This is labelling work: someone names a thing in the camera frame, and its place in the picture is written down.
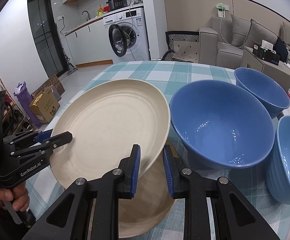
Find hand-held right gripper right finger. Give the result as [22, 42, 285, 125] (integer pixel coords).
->
[162, 145, 281, 240]

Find purple bag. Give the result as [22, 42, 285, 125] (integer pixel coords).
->
[13, 82, 41, 127]

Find dark blue bowl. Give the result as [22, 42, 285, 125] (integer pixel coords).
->
[234, 67, 290, 119]
[169, 80, 275, 169]

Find white wall power strip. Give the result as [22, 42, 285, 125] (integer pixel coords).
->
[215, 2, 230, 18]

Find upright vacuum cleaner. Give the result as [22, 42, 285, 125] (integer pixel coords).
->
[63, 52, 77, 75]

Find black white patterned cushion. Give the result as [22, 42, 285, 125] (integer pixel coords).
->
[164, 31, 200, 62]

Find dark clothing pile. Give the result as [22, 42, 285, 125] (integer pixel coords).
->
[275, 37, 289, 63]

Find yellow cardboard box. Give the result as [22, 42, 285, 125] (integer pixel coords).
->
[29, 86, 61, 125]

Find beige diamond print cushion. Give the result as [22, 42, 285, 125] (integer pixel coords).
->
[172, 41, 200, 63]

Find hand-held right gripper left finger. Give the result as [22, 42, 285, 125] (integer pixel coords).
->
[21, 144, 141, 240]

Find wooden shoe rack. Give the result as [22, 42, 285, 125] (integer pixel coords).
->
[0, 74, 35, 140]

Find grey sofa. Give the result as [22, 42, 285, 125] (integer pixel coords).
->
[199, 16, 286, 68]

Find cream ribbed plate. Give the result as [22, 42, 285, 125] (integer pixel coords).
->
[50, 79, 171, 189]
[120, 140, 178, 239]

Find white lower kitchen cabinets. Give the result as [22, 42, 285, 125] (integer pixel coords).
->
[65, 17, 113, 68]

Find light blue bowl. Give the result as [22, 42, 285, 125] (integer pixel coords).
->
[265, 115, 290, 205]

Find black pressure cooker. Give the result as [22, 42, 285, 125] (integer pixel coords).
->
[107, 0, 128, 12]

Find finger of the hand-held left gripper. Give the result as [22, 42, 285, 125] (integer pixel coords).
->
[3, 129, 54, 150]
[8, 131, 73, 160]

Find grey sofa cushion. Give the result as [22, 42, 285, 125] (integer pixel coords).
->
[240, 19, 281, 50]
[230, 14, 252, 47]

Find black cardboard box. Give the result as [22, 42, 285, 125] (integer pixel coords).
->
[252, 44, 281, 64]

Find white washing machine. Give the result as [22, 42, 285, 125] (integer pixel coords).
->
[103, 7, 151, 62]

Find person's left hand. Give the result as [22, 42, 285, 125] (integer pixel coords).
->
[0, 182, 30, 212]

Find black framed glass door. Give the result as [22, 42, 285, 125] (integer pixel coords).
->
[27, 0, 66, 79]

